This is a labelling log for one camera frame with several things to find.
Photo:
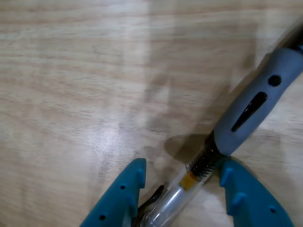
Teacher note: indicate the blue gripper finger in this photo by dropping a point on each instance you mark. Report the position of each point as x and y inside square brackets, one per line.
[118, 198]
[255, 203]

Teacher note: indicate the retractable pen with grey grip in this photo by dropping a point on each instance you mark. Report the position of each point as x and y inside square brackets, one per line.
[255, 113]

